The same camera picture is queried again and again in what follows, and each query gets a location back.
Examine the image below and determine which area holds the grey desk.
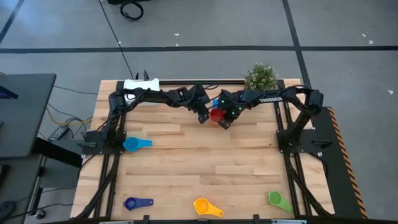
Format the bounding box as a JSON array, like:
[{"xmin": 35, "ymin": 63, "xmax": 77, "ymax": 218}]
[{"xmin": 0, "ymin": 154, "xmax": 44, "ymax": 224}]

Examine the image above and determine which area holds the yellow cable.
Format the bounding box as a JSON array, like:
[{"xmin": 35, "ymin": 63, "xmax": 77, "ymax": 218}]
[{"xmin": 45, "ymin": 107, "xmax": 94, "ymax": 127}]

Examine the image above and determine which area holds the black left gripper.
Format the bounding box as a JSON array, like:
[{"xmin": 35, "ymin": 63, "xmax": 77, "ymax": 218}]
[{"xmin": 186, "ymin": 83, "xmax": 211, "ymax": 124}]

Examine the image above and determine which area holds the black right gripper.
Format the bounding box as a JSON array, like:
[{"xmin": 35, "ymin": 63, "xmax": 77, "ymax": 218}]
[{"xmin": 218, "ymin": 90, "xmax": 249, "ymax": 130}]

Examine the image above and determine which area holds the black hazard-striped side panel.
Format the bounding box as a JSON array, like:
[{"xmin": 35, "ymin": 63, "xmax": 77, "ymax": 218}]
[{"xmin": 310, "ymin": 106, "xmax": 369, "ymax": 218}]

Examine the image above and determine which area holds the potted green plant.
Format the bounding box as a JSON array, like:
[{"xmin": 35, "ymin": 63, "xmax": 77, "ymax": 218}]
[{"xmin": 243, "ymin": 62, "xmax": 280, "ymax": 91}]

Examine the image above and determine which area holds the green measuring cup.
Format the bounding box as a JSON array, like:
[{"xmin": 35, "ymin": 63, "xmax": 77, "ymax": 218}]
[{"xmin": 267, "ymin": 190, "xmax": 294, "ymax": 214}]

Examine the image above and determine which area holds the dark blue measuring cup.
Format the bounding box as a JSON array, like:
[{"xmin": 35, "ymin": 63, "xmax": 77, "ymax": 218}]
[{"xmin": 123, "ymin": 197, "xmax": 154, "ymax": 212}]

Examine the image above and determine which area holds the white plastic basket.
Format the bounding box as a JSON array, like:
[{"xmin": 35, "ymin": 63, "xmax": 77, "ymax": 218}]
[{"xmin": 123, "ymin": 78, "xmax": 160, "ymax": 105}]

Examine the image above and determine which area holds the thin black cable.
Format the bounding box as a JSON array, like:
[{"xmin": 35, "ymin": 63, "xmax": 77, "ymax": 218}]
[{"xmin": 52, "ymin": 85, "xmax": 99, "ymax": 95}]

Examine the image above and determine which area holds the long black floor cable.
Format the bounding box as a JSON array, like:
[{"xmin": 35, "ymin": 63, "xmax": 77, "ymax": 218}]
[{"xmin": 98, "ymin": 0, "xmax": 135, "ymax": 80}]

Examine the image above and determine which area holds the red measuring cup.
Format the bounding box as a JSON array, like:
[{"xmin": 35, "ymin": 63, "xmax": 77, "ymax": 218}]
[{"xmin": 209, "ymin": 107, "xmax": 226, "ymax": 123}]

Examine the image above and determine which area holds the coiled black cable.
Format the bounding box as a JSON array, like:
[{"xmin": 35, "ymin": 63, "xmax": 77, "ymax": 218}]
[{"xmin": 119, "ymin": 0, "xmax": 145, "ymax": 22}]

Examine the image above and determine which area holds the light blue measuring cup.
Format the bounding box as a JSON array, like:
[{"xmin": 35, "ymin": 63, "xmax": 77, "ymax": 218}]
[{"xmin": 123, "ymin": 136, "xmax": 154, "ymax": 153}]

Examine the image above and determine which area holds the black power adapter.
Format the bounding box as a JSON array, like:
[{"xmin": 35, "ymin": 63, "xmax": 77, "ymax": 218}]
[{"xmin": 47, "ymin": 124, "xmax": 70, "ymax": 142}]

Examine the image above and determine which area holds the yellow measuring cup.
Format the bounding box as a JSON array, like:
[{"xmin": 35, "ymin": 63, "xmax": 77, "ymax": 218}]
[{"xmin": 193, "ymin": 197, "xmax": 224, "ymax": 218}]

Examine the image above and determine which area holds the black desk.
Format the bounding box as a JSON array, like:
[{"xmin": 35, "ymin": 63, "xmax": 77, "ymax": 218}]
[{"xmin": 0, "ymin": 73, "xmax": 57, "ymax": 159}]

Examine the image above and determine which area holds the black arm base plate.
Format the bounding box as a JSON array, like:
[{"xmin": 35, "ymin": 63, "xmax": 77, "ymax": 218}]
[
  {"xmin": 81, "ymin": 129, "xmax": 127, "ymax": 156},
  {"xmin": 275, "ymin": 129, "xmax": 333, "ymax": 154}
]

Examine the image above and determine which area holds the black aluminium table frame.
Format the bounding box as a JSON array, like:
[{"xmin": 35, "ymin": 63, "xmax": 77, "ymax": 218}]
[{"xmin": 74, "ymin": 79, "xmax": 335, "ymax": 224}]

